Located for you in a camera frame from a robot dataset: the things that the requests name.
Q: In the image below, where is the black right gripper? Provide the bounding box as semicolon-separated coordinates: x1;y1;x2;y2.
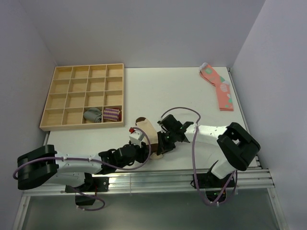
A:
157;130;177;155

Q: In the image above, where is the cream and brown sock pair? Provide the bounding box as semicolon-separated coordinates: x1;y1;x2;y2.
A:
135;117;163;160

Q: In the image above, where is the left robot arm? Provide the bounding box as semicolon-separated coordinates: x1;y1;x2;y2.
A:
13;142;152;191

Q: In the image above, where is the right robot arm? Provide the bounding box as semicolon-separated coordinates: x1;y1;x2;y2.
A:
156;115;260;188

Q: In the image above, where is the purple striped rolled sock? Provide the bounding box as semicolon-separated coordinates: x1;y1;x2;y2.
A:
102;108;122;122

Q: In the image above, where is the grey rolled sock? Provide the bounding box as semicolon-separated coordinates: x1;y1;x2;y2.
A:
83;107;102;123

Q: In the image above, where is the pink patterned sock pair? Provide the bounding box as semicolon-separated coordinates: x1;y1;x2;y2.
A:
199;62;234;111

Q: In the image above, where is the wooden compartment tray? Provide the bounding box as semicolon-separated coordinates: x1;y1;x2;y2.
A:
40;63;125;131

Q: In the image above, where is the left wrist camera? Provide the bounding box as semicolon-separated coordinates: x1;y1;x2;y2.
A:
129;128;144;147

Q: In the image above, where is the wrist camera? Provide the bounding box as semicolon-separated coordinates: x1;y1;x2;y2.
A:
129;128;144;147
157;117;168;132

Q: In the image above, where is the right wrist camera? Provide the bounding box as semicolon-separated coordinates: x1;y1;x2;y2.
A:
157;117;168;132

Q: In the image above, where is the aluminium front rail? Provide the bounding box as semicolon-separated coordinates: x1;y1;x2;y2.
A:
23;167;275;196

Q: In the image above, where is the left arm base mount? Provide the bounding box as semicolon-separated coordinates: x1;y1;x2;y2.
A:
65;176;109;211

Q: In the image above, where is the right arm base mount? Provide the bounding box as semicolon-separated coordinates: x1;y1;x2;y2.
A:
196;171;237;206

